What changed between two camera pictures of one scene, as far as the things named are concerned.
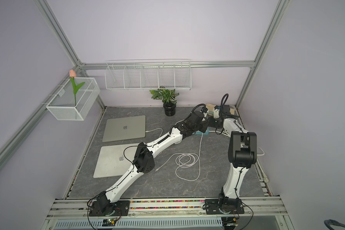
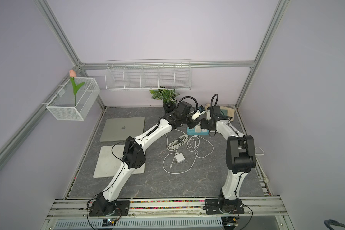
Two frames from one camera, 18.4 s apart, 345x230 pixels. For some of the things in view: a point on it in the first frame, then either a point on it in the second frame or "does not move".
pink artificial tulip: (72, 74) does not move
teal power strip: (206, 132) does not move
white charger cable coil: (189, 168) → (183, 161)
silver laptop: (115, 160) does not move
